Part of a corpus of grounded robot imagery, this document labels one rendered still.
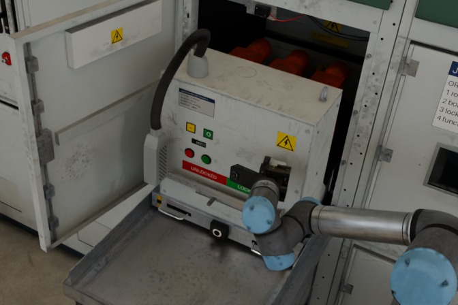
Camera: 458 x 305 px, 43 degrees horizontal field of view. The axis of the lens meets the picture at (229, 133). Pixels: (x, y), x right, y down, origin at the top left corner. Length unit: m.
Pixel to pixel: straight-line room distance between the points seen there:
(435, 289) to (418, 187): 0.73
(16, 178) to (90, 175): 1.09
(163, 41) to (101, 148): 0.40
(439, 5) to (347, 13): 0.25
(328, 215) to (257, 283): 0.49
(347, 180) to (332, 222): 0.54
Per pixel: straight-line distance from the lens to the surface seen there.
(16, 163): 2.93
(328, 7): 1.71
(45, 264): 3.08
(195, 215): 1.95
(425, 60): 1.66
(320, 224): 1.45
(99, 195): 2.04
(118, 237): 1.95
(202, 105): 1.70
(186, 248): 1.92
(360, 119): 1.81
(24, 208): 3.11
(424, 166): 1.82
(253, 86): 1.69
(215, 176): 1.82
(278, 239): 1.40
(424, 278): 1.17
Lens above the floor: 2.24
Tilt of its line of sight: 35 degrees down
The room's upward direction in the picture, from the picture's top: 5 degrees clockwise
